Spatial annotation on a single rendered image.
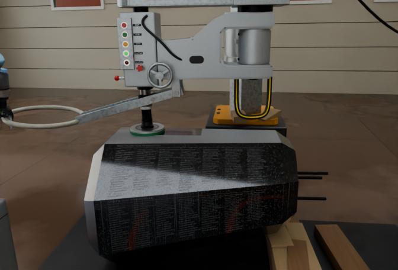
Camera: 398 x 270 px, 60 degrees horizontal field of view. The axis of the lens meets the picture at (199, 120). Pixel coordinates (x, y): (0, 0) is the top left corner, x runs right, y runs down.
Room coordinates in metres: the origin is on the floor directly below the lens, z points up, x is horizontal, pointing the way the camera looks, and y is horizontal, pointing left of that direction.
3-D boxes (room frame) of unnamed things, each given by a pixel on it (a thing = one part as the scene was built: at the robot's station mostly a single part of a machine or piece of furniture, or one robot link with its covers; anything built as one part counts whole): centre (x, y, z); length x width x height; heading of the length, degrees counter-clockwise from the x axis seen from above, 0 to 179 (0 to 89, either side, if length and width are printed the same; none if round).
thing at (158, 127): (2.08, 0.33, 0.84); 0.21 x 0.21 x 0.01
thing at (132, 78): (2.08, 0.25, 1.32); 0.36 x 0.22 x 0.45; 88
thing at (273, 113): (2.51, -0.53, 0.80); 0.20 x 0.10 x 0.05; 132
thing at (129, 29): (1.97, 0.40, 1.37); 0.08 x 0.03 x 0.28; 88
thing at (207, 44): (2.05, -0.06, 1.30); 0.74 x 0.23 x 0.49; 88
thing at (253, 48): (2.06, -0.33, 1.34); 0.19 x 0.19 x 0.20
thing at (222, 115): (2.70, -0.38, 0.76); 0.49 x 0.49 x 0.05; 83
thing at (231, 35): (2.51, -0.36, 1.36); 0.74 x 0.34 x 0.25; 176
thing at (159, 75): (1.96, 0.21, 1.19); 0.15 x 0.10 x 0.15; 88
